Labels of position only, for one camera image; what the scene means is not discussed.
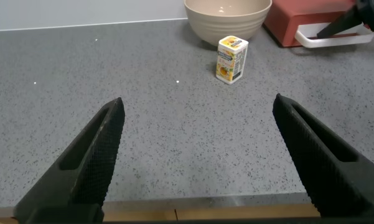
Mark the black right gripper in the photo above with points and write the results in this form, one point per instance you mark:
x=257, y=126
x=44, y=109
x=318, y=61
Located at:
x=373, y=12

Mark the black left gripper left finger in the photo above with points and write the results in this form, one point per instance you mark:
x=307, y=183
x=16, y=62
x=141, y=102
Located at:
x=90, y=174

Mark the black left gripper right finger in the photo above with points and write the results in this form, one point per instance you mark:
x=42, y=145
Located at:
x=323, y=174

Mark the beige ribbed bowl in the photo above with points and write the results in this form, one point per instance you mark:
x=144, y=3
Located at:
x=227, y=25

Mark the small white yellow bottle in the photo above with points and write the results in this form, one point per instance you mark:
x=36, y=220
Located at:
x=231, y=62

